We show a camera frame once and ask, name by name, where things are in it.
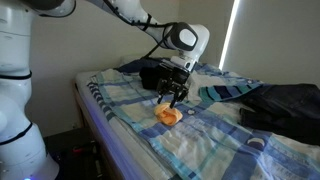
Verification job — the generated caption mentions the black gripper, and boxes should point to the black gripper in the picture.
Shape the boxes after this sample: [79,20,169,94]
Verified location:
[156,64,189,109]

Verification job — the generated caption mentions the orange towel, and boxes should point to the orange towel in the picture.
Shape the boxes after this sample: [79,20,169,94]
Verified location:
[154,102,183,126]

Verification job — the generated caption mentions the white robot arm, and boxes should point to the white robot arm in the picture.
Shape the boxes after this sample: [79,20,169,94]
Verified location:
[0,0,210,180]

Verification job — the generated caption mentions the black folded garment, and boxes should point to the black folded garment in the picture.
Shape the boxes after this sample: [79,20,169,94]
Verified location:
[138,63,181,93]

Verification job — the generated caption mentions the white cloth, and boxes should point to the white cloth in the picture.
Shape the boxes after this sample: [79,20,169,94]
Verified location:
[186,71,225,101]

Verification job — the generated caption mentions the dark blue pillow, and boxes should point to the dark blue pillow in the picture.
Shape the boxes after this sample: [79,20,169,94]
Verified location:
[116,57,173,73]

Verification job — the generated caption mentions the blue teal striped cloth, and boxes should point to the blue teal striped cloth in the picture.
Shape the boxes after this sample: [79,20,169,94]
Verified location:
[198,84,261,102]

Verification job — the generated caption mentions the blue plaid bed sheet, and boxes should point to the blue plaid bed sheet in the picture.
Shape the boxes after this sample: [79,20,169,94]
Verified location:
[87,69,320,180]

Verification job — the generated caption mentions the white mattress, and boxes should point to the white mattress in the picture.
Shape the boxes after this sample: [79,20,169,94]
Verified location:
[73,71,173,180]

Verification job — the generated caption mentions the dark blue jeans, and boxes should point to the dark blue jeans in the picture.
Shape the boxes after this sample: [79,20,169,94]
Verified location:
[240,84,320,145]

